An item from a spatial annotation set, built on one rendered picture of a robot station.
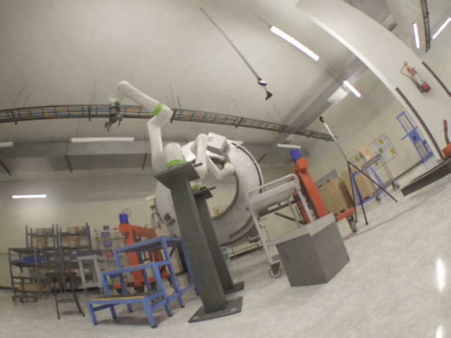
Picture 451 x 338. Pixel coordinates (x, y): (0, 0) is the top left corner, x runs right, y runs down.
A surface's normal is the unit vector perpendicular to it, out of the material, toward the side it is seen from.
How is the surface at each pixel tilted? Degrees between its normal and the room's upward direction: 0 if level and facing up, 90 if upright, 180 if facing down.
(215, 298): 90
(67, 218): 90
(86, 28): 180
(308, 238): 90
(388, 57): 90
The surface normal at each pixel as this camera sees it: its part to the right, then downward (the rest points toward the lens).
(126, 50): 0.31, 0.86
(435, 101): -0.83, 0.04
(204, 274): -0.11, -0.39
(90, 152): 0.46, -0.51
